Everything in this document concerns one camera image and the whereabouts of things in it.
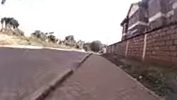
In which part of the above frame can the row of trees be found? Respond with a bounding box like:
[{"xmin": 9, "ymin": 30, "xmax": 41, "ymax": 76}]
[{"xmin": 0, "ymin": 15, "xmax": 109, "ymax": 55}]

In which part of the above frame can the red brick path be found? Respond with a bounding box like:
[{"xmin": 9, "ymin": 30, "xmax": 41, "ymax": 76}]
[{"xmin": 37, "ymin": 46, "xmax": 177, "ymax": 100}]

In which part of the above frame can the grey kerb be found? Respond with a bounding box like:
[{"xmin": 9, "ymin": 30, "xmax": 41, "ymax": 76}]
[{"xmin": 17, "ymin": 42, "xmax": 94, "ymax": 100}]

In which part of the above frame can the brick building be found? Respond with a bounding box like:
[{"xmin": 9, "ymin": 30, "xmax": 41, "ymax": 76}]
[{"xmin": 117, "ymin": 0, "xmax": 177, "ymax": 50}]

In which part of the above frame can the pale kerb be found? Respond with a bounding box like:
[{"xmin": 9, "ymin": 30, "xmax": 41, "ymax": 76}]
[{"xmin": 0, "ymin": 37, "xmax": 87, "ymax": 64}]

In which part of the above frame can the weedy dirt strip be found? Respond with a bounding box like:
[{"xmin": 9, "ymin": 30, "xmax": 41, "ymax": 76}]
[{"xmin": 94, "ymin": 52, "xmax": 177, "ymax": 100}]

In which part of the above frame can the grey asphalt road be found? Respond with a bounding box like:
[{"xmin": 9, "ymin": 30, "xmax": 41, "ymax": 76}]
[{"xmin": 0, "ymin": 39, "xmax": 90, "ymax": 100}]

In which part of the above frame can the dry grass verge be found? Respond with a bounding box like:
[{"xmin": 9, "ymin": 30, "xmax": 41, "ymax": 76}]
[{"xmin": 0, "ymin": 30, "xmax": 85, "ymax": 61}]

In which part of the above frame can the brown brick wall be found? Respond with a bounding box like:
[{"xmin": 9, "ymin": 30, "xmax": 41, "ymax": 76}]
[{"xmin": 104, "ymin": 0, "xmax": 177, "ymax": 70}]

